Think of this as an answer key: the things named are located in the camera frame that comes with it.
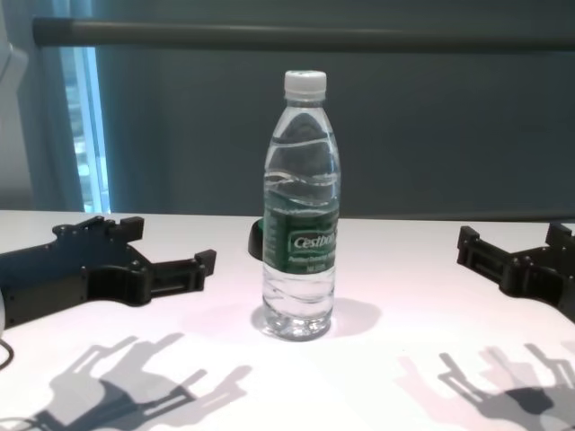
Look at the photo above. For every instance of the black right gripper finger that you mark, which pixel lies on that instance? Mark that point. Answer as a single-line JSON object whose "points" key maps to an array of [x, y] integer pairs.
{"points": [[480, 253], [561, 240]]}

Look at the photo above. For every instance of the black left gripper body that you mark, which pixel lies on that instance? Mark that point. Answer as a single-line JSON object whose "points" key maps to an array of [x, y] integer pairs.
{"points": [[54, 278]]}

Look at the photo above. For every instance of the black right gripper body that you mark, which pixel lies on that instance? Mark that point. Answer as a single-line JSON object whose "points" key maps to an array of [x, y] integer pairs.
{"points": [[548, 278]]}

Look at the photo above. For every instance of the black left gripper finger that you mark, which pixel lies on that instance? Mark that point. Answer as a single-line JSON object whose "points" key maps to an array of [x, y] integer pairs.
{"points": [[179, 274], [130, 229]]}

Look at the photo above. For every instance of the clear green-label water bottle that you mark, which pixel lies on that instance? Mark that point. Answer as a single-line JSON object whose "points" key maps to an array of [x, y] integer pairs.
{"points": [[301, 247]]}

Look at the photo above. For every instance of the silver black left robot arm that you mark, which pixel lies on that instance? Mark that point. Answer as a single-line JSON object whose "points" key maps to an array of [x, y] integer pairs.
{"points": [[2, 314]]}

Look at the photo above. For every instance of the green button with black base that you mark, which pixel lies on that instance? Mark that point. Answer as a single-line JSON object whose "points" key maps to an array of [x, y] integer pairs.
{"points": [[256, 240]]}

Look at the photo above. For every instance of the dark horizontal rail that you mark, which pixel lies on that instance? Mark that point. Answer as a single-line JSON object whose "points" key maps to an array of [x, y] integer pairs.
{"points": [[269, 33]]}

